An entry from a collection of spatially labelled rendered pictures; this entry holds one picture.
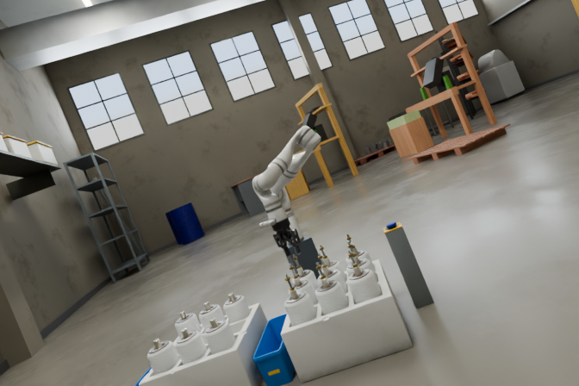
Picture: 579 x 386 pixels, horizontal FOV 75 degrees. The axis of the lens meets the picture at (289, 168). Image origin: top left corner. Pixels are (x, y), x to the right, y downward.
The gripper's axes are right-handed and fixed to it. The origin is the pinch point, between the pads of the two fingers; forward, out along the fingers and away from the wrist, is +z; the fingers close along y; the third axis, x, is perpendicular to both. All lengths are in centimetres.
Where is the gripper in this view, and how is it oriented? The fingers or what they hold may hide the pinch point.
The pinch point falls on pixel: (292, 252)
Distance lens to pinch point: 158.5
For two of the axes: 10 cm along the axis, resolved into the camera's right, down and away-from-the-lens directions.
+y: -6.0, 2.5, 7.6
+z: 3.9, 9.2, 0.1
